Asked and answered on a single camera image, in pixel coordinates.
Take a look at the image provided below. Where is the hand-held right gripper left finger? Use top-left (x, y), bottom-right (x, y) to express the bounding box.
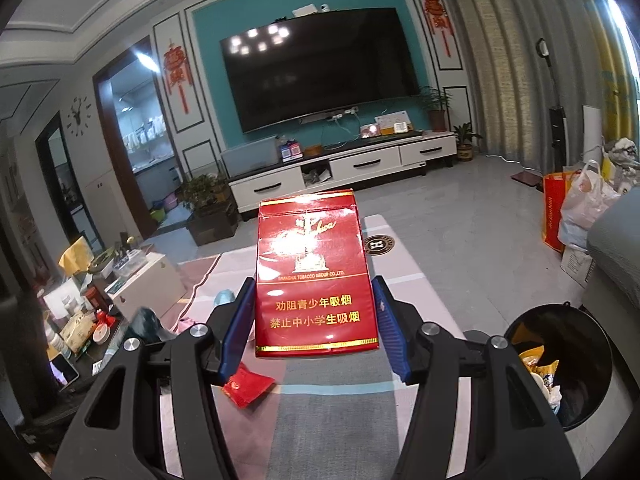
top-left (52, 276), bottom-right (257, 480)

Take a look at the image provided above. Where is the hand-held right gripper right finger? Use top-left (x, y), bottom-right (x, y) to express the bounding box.
top-left (370, 275), bottom-right (582, 480)

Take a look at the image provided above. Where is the red cigarette box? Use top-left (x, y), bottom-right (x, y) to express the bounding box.
top-left (255, 189), bottom-right (381, 359)

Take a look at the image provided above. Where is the black trash bin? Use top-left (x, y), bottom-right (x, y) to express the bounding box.
top-left (502, 302), bottom-right (614, 431)

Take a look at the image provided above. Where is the small red wrapper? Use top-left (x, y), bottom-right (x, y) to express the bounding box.
top-left (222, 362), bottom-right (276, 409)

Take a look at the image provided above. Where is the dark green foil bag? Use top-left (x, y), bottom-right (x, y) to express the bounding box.
top-left (134, 306), bottom-right (168, 342)

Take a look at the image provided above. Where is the white wooden box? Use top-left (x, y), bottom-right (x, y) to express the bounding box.
top-left (107, 251), bottom-right (187, 318)

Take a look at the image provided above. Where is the potted plant in dark box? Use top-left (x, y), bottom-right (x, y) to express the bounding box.
top-left (187, 202), bottom-right (240, 247)

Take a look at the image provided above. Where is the printed striped blanket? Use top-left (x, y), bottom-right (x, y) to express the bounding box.
top-left (125, 214), bottom-right (473, 480)

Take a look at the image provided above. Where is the clear plastic container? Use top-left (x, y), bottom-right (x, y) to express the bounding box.
top-left (112, 252), bottom-right (148, 278)

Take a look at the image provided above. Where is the bushy potted plant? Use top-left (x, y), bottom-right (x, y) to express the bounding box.
top-left (177, 172), bottom-right (233, 211)

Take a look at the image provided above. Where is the orange snack bag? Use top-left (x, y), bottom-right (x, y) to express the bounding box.
top-left (519, 344), bottom-right (560, 378)

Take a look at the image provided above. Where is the beige tissue box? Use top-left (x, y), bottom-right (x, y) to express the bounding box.
top-left (60, 312), bottom-right (96, 353)

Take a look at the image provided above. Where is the white television cabinet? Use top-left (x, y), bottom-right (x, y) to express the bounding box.
top-left (227, 131), bottom-right (458, 213)

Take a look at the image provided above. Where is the translucent storage box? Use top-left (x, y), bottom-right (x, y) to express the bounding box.
top-left (221, 135), bottom-right (281, 178)

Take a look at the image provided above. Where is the smartphone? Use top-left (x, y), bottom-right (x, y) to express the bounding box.
top-left (50, 354), bottom-right (81, 387)

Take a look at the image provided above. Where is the yellow cloth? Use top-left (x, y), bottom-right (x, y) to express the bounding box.
top-left (58, 238), bottom-right (91, 276)

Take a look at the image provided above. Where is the cardboard box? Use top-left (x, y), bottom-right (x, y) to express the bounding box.
top-left (560, 245), bottom-right (596, 288)

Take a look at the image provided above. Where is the orange shopping bag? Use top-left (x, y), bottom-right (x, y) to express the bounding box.
top-left (542, 171), bottom-right (581, 253)

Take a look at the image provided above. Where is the small potted plant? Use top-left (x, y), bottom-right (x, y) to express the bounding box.
top-left (452, 122), bottom-right (483, 162)

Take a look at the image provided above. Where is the dark red floor board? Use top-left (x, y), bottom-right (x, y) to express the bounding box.
top-left (510, 170), bottom-right (546, 191)

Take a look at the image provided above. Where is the white orange desk calendar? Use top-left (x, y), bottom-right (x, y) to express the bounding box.
top-left (375, 110), bottom-right (413, 136)

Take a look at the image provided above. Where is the tall potted plant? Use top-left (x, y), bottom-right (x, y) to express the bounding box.
top-left (420, 85), bottom-right (453, 133)

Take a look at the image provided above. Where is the grey sofa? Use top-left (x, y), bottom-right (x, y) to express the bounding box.
top-left (582, 195), bottom-right (640, 321)

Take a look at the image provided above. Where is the large white plastic bag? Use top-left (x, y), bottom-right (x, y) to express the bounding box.
top-left (560, 160), bottom-right (623, 236)

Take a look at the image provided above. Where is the black upright vacuum cleaner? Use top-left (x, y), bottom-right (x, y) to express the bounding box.
top-left (537, 39), bottom-right (568, 176)

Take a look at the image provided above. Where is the large black television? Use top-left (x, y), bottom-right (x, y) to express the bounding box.
top-left (220, 7), bottom-right (421, 134)

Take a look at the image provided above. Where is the white panel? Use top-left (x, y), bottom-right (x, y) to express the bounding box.
top-left (582, 105), bottom-right (613, 166)

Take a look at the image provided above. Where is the pile of clothes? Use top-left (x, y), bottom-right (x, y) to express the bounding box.
top-left (602, 137), bottom-right (640, 193)

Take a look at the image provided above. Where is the grey striped curtain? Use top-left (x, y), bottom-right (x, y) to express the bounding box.
top-left (434, 0), bottom-right (640, 161)

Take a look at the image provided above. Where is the white floor cable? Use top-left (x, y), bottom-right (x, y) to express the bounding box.
top-left (485, 154), bottom-right (543, 173)

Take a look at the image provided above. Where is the black wall clock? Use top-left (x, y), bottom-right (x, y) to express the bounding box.
top-left (66, 96), bottom-right (93, 136)

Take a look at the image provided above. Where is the red knot wall decoration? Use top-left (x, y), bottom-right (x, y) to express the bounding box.
top-left (424, 0), bottom-right (453, 58)
top-left (162, 39), bottom-right (195, 113)

